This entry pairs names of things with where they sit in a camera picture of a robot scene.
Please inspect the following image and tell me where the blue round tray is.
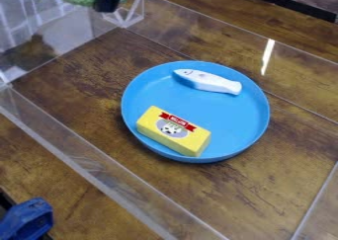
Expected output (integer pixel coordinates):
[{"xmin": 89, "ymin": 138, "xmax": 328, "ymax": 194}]
[{"xmin": 122, "ymin": 60, "xmax": 272, "ymax": 164}]

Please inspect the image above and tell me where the white toy fish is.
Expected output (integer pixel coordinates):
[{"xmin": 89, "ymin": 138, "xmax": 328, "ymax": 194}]
[{"xmin": 173, "ymin": 69, "xmax": 242, "ymax": 95}]

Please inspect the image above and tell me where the yellow butter block toy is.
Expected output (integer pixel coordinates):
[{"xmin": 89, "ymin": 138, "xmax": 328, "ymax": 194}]
[{"xmin": 137, "ymin": 106, "xmax": 212, "ymax": 157}]

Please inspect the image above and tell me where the blue clamp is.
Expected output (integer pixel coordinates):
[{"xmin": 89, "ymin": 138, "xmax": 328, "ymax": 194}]
[{"xmin": 0, "ymin": 198, "xmax": 55, "ymax": 240}]

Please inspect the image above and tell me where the clear acrylic enclosure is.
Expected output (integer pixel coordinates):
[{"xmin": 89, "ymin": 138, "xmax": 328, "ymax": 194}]
[{"xmin": 0, "ymin": 0, "xmax": 338, "ymax": 240}]

